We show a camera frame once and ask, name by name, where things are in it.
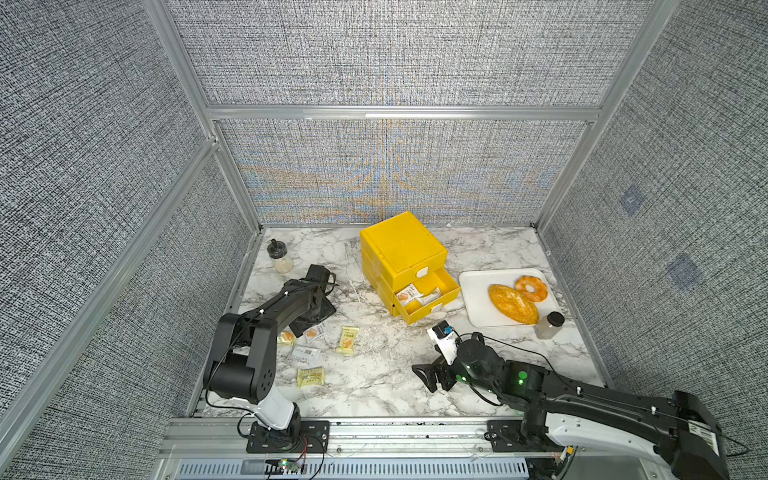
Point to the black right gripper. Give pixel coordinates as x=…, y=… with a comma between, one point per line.
x=441, y=368

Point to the white cookie packet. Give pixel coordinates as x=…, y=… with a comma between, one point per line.
x=409, y=294
x=306, y=356
x=314, y=333
x=430, y=297

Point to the yellow cookie packet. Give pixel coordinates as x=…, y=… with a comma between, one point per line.
x=310, y=377
x=286, y=338
x=347, y=340

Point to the yellow plastic drawer cabinet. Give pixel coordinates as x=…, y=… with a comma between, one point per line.
x=399, y=251

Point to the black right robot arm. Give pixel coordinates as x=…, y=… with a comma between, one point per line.
x=678, y=433

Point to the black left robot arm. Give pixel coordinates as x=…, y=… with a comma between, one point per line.
x=241, y=363

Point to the crumb-coated oval bread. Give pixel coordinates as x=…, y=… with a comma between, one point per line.
x=513, y=304

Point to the glass jar black lid right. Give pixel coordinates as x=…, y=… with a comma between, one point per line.
x=549, y=326

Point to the glass jar black lid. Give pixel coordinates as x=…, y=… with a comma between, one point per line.
x=549, y=326
x=278, y=253

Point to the glass jar black lid left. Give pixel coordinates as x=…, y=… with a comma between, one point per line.
x=278, y=253

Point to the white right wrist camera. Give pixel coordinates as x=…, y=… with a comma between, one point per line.
x=446, y=340

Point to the white slotted cable duct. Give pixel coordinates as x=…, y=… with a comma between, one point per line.
x=356, y=468

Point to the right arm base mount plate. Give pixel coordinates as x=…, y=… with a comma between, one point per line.
x=505, y=436

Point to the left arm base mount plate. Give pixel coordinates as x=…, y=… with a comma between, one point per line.
x=306, y=436

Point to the glazed twisted ring bread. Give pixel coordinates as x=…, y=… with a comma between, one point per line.
x=534, y=288

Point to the aluminium front rail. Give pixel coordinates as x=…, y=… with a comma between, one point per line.
x=349, y=437

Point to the aluminium enclosure frame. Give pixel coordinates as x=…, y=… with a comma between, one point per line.
x=26, y=409

